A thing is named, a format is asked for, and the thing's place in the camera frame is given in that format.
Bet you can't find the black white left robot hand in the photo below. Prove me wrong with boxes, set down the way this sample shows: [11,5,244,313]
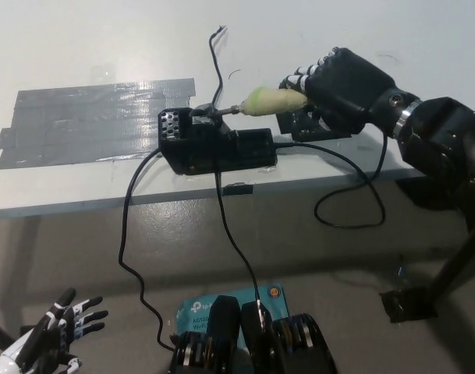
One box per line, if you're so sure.
[0,287,109,374]

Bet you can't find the teal TP-Link box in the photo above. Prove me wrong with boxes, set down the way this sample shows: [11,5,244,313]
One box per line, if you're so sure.
[175,285,292,348]

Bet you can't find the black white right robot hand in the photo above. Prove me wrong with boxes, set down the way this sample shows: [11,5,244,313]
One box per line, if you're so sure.
[278,46,402,136]

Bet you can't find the soldering iron with taped handle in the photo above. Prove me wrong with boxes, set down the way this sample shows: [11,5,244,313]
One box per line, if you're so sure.
[209,87,309,118]

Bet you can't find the black printed holder plate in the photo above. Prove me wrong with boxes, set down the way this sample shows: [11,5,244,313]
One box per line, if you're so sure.
[275,111,351,142]

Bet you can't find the black table bracket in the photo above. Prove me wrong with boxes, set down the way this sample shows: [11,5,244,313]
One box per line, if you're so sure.
[395,179,470,213]

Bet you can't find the black table leg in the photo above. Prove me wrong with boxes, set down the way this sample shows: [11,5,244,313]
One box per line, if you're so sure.
[431,229,475,305]

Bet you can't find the black soldering station base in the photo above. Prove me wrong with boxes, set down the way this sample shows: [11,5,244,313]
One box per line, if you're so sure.
[158,103,279,176]

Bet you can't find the black power cable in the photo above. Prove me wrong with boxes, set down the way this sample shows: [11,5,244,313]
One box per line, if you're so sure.
[118,150,178,351]

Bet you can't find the black cable with metal plug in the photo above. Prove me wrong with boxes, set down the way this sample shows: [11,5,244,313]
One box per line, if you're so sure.
[215,173,269,336]

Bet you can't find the grey duct tape patch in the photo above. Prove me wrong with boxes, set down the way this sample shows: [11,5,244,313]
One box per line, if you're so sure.
[0,77,197,171]

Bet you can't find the black robot torso blocks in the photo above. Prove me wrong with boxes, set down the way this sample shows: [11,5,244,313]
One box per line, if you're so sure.
[168,295,338,374]

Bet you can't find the black soldering iron cable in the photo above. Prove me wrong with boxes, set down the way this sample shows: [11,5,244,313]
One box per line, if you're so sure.
[274,130,388,228]

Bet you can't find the small black tape strip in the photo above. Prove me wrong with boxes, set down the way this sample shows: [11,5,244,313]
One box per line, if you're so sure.
[223,182,254,196]

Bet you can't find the thin black wire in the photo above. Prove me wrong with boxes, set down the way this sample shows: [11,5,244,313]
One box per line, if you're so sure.
[207,25,227,106]

